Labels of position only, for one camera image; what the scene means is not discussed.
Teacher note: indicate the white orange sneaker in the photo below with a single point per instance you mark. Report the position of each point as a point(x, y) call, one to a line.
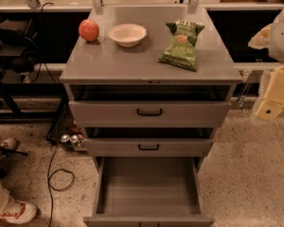
point(10, 143)
point(19, 212)

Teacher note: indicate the grey top drawer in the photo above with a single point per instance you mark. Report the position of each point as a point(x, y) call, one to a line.
point(148, 106)

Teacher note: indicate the black wire basket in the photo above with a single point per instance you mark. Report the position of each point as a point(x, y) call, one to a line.
point(66, 124)

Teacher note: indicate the red apple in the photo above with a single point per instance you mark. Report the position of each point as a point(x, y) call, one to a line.
point(89, 30)

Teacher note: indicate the white orange right sneaker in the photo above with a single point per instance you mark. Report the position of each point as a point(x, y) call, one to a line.
point(19, 212)

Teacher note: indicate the grey bottom drawer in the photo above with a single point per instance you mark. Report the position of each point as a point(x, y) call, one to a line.
point(148, 192)

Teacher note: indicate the black equipment stand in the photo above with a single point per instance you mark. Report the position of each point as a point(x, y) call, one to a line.
point(20, 43)

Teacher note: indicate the silver can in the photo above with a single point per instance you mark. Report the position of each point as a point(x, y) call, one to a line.
point(74, 139)
point(65, 138)

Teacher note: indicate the white bowl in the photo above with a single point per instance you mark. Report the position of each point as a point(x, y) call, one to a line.
point(127, 35)

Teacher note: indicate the grey drawer cabinet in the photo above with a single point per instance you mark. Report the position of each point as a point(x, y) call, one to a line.
point(107, 63)

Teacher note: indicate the yellow robot base block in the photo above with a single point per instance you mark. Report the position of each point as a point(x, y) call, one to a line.
point(272, 104)

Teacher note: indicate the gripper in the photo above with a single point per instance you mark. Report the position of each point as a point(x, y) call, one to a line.
point(282, 38)

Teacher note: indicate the grey middle drawer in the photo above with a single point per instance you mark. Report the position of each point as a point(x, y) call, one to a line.
point(149, 142)

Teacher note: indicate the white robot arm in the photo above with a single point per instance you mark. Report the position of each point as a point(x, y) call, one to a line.
point(272, 38)

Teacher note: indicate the grey drawer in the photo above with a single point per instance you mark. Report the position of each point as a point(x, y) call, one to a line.
point(148, 106)
point(149, 142)
point(148, 192)

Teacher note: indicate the white orange left sneaker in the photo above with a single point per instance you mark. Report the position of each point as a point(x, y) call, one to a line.
point(10, 143)

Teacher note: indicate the green chip bag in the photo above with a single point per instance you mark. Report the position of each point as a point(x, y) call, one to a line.
point(181, 49)

